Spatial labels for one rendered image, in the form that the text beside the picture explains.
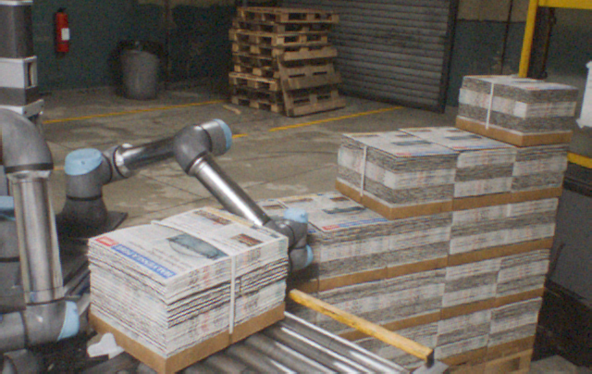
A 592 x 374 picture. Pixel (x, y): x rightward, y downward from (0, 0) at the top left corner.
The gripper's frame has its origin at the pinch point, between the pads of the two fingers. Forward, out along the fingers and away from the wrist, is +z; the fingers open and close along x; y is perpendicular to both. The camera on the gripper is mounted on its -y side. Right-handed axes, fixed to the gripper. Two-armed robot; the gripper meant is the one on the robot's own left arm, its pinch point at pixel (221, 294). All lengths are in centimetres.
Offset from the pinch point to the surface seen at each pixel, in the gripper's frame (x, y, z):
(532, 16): -6, 75, -202
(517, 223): 27, -5, -139
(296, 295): 17.6, 2.6, -10.7
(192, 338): 21.8, 7.5, 29.1
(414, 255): 8, -11, -91
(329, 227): -7, 4, -57
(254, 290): 22.3, 13.0, 10.7
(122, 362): 10.4, 0.7, 39.2
